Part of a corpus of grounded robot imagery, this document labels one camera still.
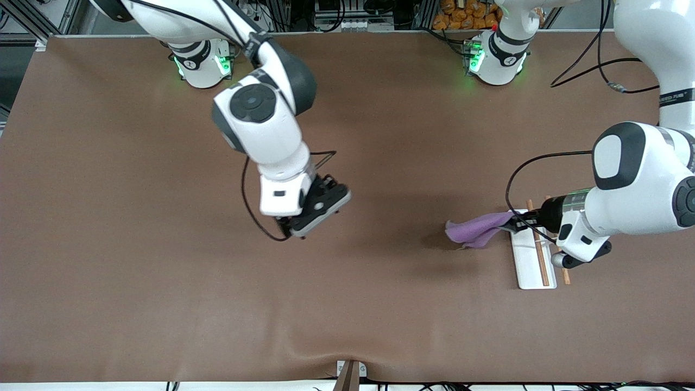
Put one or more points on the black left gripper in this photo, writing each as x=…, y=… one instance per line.
x=548, y=210

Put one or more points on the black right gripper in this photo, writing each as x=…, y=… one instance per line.
x=324, y=185

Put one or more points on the purple towel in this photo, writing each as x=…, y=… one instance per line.
x=478, y=231

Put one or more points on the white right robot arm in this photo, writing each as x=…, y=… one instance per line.
x=266, y=136

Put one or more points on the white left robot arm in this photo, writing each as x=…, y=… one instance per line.
x=640, y=206

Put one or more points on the white rectangular tray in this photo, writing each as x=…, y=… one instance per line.
x=529, y=271

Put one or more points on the white terminal block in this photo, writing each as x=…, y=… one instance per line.
x=364, y=25

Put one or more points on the brown table mat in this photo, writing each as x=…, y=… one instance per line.
x=163, y=217

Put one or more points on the white power strip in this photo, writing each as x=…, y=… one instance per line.
x=266, y=24

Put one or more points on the black control equipment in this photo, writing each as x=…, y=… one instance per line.
x=380, y=6

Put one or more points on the orange snack bag pile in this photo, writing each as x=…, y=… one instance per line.
x=461, y=16

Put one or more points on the camera mount post bracket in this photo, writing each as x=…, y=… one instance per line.
x=349, y=380

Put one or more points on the aluminium frame profile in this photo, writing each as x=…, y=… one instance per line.
x=54, y=21

